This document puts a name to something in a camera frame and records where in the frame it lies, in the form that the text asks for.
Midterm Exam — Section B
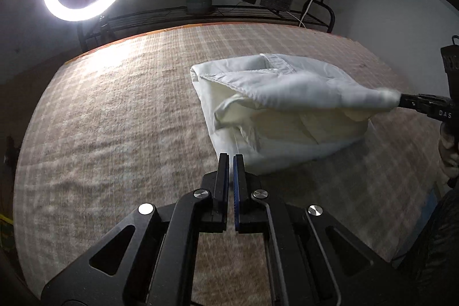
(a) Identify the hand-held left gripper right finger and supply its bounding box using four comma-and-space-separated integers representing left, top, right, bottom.
232, 154, 406, 306

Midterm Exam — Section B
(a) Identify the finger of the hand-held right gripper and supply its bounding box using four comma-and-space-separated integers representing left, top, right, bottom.
397, 93, 433, 114

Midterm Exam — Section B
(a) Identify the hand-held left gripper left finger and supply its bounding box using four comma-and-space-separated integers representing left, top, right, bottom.
41, 153, 230, 306

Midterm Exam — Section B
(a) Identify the white garment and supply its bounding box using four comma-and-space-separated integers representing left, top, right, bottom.
190, 53, 402, 175

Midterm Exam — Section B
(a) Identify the person's right forearm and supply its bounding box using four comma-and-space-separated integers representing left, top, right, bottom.
391, 179, 459, 306

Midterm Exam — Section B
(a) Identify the person's right hand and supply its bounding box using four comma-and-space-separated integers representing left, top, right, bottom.
438, 128, 459, 189

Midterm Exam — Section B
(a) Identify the beige plaid blanket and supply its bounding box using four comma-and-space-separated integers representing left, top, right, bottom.
13, 24, 447, 306

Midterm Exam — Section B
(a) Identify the black metal rack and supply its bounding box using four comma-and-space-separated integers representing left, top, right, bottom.
76, 0, 337, 53

